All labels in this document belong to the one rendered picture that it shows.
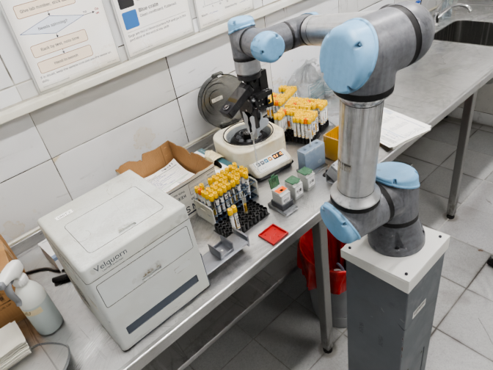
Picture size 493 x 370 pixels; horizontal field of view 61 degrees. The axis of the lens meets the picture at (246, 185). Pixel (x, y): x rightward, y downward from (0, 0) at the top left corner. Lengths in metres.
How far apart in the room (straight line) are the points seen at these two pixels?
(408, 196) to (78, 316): 0.94
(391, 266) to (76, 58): 1.13
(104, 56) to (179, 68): 0.31
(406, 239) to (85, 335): 0.88
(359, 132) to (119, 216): 0.59
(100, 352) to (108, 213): 0.36
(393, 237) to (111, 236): 0.71
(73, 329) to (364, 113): 0.93
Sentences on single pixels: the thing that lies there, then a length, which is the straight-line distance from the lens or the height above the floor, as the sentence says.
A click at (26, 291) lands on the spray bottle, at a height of 1.03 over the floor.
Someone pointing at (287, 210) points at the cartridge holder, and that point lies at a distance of 1.38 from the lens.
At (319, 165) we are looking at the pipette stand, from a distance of 1.58.
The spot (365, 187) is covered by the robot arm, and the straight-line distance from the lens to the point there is 0.96.
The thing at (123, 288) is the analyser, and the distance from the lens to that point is 1.03.
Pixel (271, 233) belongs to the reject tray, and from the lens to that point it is 1.32.
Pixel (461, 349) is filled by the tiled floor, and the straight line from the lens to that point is 2.17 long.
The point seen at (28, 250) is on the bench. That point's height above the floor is 0.87.
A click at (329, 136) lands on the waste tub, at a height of 0.96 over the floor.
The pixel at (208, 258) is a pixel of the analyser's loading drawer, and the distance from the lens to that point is 1.23.
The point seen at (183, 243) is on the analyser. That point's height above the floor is 1.07.
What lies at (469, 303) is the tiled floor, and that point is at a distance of 2.33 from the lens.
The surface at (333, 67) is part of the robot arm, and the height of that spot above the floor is 1.48.
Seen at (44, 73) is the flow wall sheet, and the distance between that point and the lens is 1.46.
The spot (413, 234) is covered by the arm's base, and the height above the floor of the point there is 0.97.
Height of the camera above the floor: 1.77
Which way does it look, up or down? 35 degrees down
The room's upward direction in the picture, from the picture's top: 11 degrees counter-clockwise
